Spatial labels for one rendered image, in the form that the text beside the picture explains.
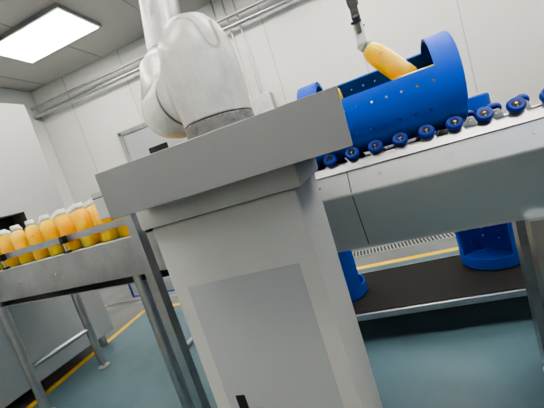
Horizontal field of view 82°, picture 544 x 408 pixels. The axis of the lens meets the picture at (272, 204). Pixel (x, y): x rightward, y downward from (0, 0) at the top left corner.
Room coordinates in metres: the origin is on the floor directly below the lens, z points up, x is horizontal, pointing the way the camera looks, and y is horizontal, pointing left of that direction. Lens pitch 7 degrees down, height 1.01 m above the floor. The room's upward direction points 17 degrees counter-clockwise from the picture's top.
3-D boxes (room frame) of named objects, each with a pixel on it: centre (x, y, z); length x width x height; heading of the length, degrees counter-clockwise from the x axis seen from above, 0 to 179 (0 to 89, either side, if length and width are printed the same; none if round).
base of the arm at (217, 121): (0.71, 0.04, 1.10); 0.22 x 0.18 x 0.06; 86
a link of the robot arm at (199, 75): (0.72, 0.06, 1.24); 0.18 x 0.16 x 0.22; 33
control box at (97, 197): (1.18, 0.51, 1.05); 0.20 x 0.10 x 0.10; 67
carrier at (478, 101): (1.64, -1.06, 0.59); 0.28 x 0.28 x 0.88
